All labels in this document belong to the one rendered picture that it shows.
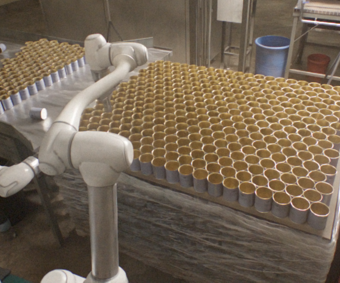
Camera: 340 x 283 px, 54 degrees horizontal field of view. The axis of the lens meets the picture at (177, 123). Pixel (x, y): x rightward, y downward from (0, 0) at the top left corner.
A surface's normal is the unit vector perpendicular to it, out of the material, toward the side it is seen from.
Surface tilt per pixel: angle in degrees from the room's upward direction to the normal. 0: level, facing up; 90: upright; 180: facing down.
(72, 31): 90
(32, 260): 0
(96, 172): 74
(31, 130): 0
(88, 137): 13
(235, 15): 90
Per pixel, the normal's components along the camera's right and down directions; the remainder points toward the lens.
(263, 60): -0.64, 0.58
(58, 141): -0.22, -0.57
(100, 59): -0.04, 0.58
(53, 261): -0.03, -0.83
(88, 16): -0.46, 0.51
